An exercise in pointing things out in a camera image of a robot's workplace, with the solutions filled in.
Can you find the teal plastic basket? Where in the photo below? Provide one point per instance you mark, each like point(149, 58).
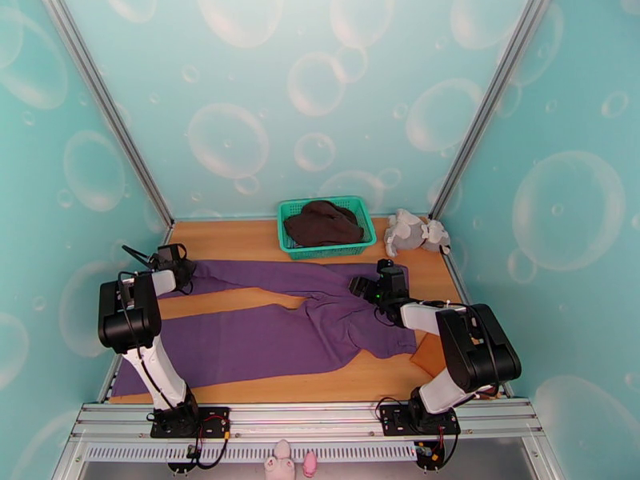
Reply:
point(370, 233)

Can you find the brown leather wallet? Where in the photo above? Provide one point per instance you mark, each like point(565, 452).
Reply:
point(425, 356)

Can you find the purple trousers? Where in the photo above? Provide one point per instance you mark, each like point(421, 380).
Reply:
point(260, 338)

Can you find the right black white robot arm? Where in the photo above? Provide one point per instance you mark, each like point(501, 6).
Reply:
point(475, 348)

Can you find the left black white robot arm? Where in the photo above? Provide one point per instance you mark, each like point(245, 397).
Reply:
point(127, 318)

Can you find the dark brown trousers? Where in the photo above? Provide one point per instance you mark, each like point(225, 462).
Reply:
point(322, 223)

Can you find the grey plush elephant toy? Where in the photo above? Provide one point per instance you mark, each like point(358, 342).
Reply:
point(410, 233)

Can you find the small pink plush toy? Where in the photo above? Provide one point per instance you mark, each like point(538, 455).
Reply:
point(310, 463)

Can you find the pale pink plush bunny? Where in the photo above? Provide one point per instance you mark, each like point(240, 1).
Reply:
point(282, 463)

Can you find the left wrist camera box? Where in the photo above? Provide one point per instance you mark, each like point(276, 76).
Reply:
point(168, 255)

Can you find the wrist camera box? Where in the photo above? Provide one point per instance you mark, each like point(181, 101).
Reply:
point(385, 266)
point(168, 255)

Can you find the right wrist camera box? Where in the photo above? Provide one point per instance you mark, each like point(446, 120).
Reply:
point(385, 266)

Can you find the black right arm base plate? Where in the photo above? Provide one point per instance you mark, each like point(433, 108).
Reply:
point(395, 418)

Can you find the aluminium frame rail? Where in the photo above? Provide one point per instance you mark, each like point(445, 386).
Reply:
point(310, 416)

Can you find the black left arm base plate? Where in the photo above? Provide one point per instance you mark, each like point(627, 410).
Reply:
point(215, 426)

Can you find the aluminium corner post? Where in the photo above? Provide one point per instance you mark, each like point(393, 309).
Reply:
point(488, 106)
point(109, 109)

